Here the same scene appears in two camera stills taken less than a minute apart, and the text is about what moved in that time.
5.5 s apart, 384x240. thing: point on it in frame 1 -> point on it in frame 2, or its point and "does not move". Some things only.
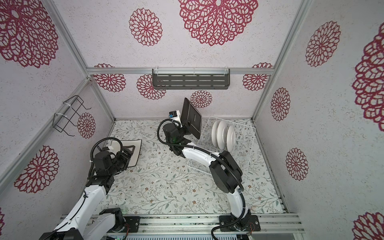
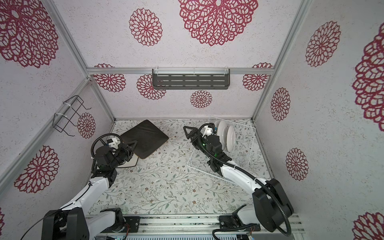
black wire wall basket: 68,112 does not move
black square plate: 189,113 -> 149,137
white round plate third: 231,138 does not move
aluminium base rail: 198,225 does not move
